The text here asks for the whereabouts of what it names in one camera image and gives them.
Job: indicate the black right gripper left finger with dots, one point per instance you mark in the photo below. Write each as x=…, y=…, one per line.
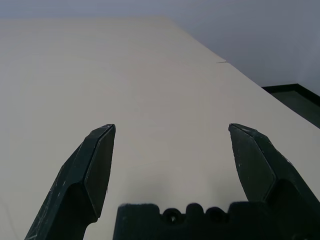
x=75, y=180

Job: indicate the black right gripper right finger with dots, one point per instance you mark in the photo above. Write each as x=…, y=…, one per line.
x=260, y=162

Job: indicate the black baseboard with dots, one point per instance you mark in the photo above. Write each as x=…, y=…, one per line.
x=280, y=88

